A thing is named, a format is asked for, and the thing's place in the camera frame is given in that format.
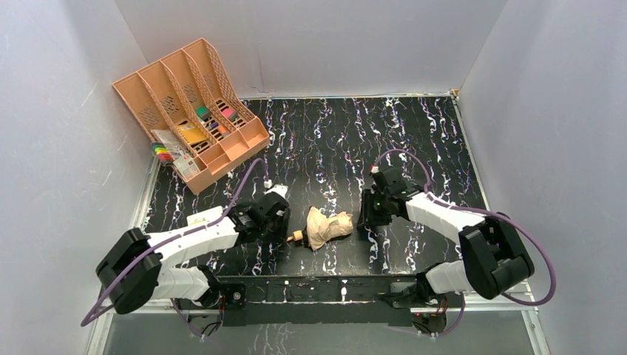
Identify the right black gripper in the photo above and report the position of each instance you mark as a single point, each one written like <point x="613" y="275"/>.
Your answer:
<point x="369" y="209"/>

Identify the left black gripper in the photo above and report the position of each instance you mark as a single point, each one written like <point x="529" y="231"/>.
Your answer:
<point x="281" y="224"/>

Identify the beige folding umbrella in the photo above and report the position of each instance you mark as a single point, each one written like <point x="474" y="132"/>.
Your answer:
<point x="320" y="229"/>

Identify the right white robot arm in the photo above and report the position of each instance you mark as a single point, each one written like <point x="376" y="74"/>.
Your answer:
<point x="493" y="256"/>

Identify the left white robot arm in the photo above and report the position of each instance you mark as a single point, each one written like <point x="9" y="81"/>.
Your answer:
<point x="142" y="267"/>

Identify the small white green box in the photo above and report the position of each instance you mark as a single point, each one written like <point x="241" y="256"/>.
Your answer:
<point x="205" y="217"/>

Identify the pink eraser block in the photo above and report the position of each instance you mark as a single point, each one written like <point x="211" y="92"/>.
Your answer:
<point x="230" y="114"/>

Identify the yellow notepad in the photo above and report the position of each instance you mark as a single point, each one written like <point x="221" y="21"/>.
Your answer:
<point x="191" y="134"/>

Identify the green eraser block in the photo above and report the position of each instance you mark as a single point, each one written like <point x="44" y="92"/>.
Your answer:
<point x="203" y="113"/>

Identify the colourful marker set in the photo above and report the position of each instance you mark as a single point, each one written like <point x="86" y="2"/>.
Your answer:
<point x="162" y="153"/>

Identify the white paper card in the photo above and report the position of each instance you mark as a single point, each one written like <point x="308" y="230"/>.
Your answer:
<point x="167" y="138"/>

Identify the orange plastic file organizer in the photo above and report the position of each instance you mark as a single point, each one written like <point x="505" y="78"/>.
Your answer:
<point x="166" y="93"/>

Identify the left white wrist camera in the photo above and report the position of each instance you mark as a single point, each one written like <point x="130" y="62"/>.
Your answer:
<point x="277" y="188"/>

